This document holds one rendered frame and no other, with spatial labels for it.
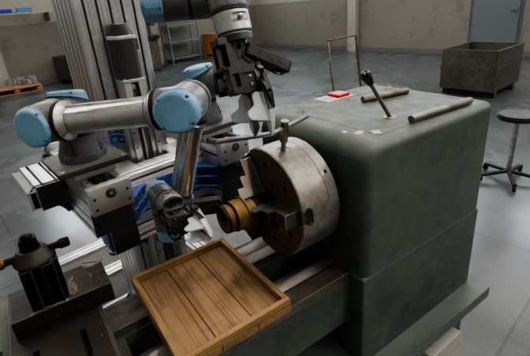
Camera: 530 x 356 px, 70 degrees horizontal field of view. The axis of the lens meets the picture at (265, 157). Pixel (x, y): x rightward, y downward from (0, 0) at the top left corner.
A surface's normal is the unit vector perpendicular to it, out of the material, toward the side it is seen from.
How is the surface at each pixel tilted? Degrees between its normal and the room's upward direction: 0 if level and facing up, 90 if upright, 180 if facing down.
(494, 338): 0
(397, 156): 90
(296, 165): 34
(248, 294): 0
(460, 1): 90
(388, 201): 90
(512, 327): 0
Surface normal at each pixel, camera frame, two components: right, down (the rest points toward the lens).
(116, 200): 0.67, 0.23
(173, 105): 0.03, 0.37
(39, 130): -0.23, 0.39
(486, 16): -0.74, 0.30
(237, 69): 0.53, 0.03
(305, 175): 0.36, -0.43
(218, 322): -0.07, -0.92
